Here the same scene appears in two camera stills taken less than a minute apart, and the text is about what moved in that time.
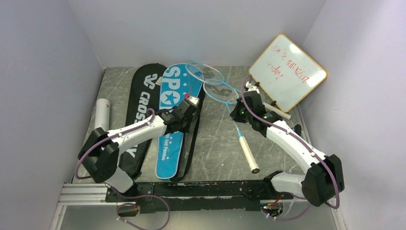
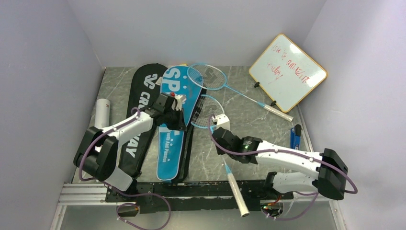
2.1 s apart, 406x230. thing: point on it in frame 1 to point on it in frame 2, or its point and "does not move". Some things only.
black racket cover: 145,95 does not move
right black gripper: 235,114 to 220,151
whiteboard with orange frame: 286,73 does not move
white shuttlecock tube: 102,113 does not move
